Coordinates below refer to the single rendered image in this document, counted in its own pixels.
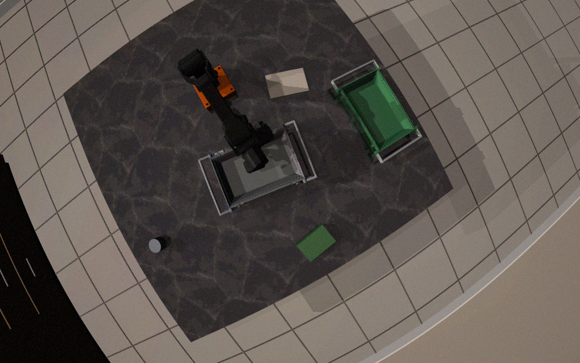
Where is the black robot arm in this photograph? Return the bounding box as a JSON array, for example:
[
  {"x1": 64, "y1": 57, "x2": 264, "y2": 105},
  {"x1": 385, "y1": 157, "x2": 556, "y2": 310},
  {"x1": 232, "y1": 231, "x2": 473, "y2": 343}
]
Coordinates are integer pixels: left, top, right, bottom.
[{"x1": 177, "y1": 49, "x2": 274, "y2": 172}]

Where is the grey cylinder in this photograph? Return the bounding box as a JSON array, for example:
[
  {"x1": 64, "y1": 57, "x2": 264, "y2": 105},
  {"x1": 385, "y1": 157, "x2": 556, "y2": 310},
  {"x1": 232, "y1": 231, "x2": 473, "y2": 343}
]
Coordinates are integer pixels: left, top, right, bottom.
[{"x1": 148, "y1": 236, "x2": 167, "y2": 253}]

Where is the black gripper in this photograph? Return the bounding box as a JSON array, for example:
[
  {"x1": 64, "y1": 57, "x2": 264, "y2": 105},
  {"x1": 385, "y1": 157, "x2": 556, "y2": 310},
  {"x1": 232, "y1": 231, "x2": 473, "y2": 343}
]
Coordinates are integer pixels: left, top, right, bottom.
[{"x1": 240, "y1": 115, "x2": 252, "y2": 174}]

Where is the green rectangular box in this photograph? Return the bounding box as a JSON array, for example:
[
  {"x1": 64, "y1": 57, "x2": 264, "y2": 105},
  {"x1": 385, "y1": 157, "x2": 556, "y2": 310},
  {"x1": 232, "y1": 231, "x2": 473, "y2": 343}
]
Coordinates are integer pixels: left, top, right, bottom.
[{"x1": 296, "y1": 224, "x2": 335, "y2": 261}]

